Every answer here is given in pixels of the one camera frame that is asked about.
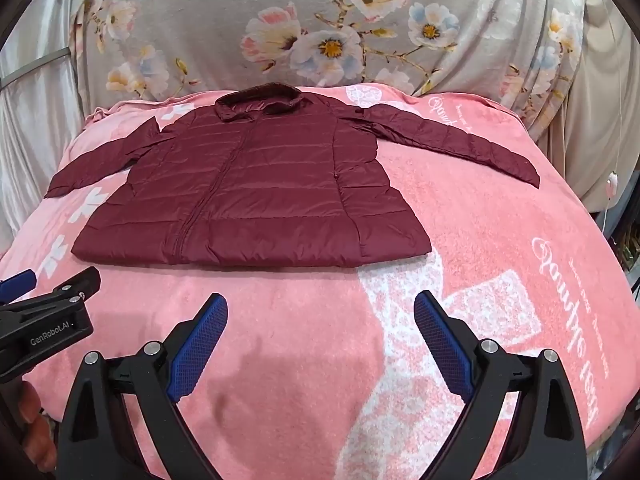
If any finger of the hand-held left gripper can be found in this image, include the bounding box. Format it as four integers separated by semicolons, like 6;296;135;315
47;266;102;311
0;269;39;304

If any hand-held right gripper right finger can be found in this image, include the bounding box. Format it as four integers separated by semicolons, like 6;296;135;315
413;289;587;480

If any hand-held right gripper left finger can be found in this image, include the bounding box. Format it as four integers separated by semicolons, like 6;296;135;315
60;291;229;480

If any maroon quilted puffer jacket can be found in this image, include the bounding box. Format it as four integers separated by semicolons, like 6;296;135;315
44;82;541;268

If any person's left hand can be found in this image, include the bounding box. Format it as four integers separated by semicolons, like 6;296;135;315
19;381;57;472

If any pink printed blanket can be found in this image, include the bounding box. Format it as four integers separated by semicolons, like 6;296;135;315
0;82;640;480

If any white satin curtain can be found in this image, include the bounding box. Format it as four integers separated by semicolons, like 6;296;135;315
0;0;98;256

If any beige cloth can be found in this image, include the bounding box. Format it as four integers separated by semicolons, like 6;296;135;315
547;7;640;213

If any grey floral bed sheet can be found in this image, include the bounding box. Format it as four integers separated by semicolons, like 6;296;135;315
70;0;593;143

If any metal rail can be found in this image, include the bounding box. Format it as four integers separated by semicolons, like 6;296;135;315
0;47;69;89

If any white cable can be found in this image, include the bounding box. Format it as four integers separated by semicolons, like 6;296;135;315
601;0;628;243

